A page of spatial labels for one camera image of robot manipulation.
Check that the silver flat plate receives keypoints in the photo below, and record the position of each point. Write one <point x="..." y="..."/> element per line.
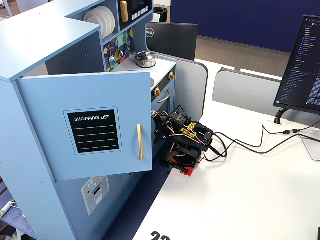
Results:
<point x="311" y="147"/>

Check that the dark toy microwave door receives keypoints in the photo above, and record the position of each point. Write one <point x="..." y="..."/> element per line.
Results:
<point x="135" y="12"/>

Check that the metal toy ladle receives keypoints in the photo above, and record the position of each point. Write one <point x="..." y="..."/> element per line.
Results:
<point x="121" y="53"/>

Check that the red robot base clamp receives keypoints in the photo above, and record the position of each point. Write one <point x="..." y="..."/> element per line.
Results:
<point x="188" y="172"/>

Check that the blue partition panel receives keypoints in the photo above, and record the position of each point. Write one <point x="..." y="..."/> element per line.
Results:
<point x="237" y="20"/>

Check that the monitor showing code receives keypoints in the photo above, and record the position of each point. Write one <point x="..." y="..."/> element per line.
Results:
<point x="300" y="70"/>

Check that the gold stove knob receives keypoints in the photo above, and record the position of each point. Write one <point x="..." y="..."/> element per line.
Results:
<point x="171" y="75"/>
<point x="157" y="92"/>

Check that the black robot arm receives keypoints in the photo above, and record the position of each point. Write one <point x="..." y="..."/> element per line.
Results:
<point x="195" y="147"/>

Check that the steel toy pot with lid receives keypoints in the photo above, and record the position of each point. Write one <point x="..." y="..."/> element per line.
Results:
<point x="145" y="58"/>

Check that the small metal toy spoon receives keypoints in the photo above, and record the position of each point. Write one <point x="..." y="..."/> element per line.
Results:
<point x="128" y="47"/>

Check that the white green marker pen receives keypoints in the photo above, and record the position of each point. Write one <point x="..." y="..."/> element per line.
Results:
<point x="6" y="208"/>

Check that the slotted metal toy spatula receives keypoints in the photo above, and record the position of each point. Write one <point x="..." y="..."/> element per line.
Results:
<point x="111" y="60"/>

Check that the white toy plate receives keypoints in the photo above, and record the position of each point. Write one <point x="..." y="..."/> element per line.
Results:
<point x="108" y="20"/>
<point x="113" y="17"/>
<point x="93" y="21"/>

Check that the black trash bin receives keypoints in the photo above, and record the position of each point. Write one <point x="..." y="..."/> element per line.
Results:
<point x="160" y="13"/>

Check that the gray desk divider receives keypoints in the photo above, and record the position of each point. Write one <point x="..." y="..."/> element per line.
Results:
<point x="245" y="92"/>
<point x="190" y="85"/>

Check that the blue toy kitchen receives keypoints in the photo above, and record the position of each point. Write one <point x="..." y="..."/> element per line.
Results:
<point x="25" y="162"/>

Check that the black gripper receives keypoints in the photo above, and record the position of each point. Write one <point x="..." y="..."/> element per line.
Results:
<point x="158" y="132"/>

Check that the blue shopping list cabinet door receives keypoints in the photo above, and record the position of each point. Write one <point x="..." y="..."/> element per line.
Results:
<point x="45" y="105"/>

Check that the black Dell monitor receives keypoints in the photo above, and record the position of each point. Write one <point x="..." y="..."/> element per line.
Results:
<point x="172" y="40"/>

